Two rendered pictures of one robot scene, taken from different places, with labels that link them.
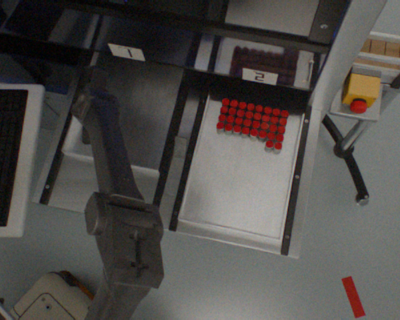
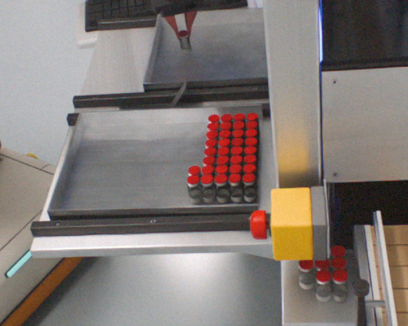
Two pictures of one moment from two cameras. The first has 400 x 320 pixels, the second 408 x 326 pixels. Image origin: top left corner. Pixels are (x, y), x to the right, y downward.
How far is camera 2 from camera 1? 1.14 m
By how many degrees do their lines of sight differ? 49
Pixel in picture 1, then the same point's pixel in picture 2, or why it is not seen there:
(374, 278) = not seen: outside the picture
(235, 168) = (161, 161)
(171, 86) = not seen: hidden behind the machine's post
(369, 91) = (279, 213)
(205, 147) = (188, 129)
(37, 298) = not seen: hidden behind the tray
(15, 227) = (85, 37)
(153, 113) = (229, 76)
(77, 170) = (142, 39)
